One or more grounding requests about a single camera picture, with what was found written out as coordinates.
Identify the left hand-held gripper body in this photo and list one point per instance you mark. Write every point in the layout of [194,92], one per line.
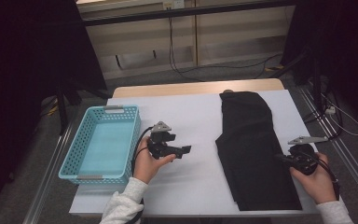
[161,127]

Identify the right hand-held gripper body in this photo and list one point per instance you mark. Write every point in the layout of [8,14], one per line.
[304,155]

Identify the black pants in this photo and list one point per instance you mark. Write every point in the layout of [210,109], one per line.
[254,155]

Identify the light blue plastic basket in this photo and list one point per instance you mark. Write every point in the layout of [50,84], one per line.
[105,146]

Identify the person's right hand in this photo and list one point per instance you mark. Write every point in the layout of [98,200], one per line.
[318,183]

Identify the person's left hand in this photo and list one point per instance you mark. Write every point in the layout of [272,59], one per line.
[146,168]

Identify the white table cover sheet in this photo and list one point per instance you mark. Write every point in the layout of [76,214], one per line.
[192,124]

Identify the white power plug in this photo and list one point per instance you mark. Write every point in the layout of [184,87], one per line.
[331,109]

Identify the black metal stand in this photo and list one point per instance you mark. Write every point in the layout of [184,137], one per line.
[316,87]

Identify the dark round table grommet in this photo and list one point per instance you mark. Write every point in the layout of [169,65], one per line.
[228,90]

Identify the yellow floor tape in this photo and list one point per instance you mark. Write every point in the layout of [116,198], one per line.
[275,67]
[53,110]

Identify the black tripod stand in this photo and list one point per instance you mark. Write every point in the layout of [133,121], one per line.
[62,112]

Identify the black horizontal bar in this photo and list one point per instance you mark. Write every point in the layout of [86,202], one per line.
[183,12]

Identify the large black curtain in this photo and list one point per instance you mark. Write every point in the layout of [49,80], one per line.
[28,62]

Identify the aluminium floor rail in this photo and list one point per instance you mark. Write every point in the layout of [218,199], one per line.
[48,175]
[348,157]

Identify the white wall socket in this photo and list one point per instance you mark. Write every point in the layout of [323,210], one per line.
[173,3]

